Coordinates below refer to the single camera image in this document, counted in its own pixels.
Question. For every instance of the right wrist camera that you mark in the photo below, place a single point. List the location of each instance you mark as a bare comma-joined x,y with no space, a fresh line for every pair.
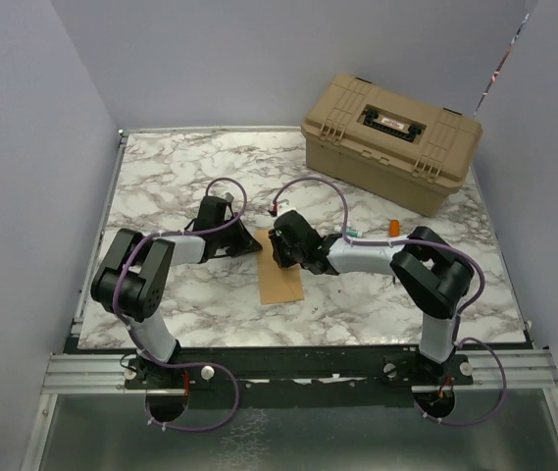
280,207

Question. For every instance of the tan plastic tool case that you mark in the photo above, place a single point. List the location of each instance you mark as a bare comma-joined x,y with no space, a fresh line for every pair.
406,151

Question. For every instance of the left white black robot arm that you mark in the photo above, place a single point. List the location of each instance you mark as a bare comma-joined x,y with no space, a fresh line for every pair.
133,273

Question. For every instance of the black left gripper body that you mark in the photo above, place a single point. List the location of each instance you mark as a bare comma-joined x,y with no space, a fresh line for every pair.
228,236

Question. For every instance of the metal sheet front shelf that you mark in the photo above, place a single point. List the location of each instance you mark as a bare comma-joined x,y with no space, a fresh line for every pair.
113,433

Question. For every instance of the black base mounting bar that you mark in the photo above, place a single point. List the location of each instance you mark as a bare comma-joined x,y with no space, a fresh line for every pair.
275,377

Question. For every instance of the orange handled screwdriver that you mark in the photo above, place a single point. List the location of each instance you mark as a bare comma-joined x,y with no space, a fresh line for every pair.
394,228

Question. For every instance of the aluminium table frame rail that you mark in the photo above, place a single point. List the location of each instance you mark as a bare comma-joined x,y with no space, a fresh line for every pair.
160,178

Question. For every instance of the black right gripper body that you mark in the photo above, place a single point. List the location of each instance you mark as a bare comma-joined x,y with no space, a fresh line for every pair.
285,255

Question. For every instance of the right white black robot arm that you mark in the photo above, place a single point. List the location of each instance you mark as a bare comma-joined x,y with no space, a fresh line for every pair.
435,275

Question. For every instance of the brown paper envelope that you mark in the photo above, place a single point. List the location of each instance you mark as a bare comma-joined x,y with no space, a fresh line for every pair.
276,285

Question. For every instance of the green white glue stick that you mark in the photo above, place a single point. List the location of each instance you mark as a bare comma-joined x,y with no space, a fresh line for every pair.
354,233

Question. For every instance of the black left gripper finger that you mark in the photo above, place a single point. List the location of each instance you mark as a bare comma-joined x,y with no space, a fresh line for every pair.
238,250
239,233

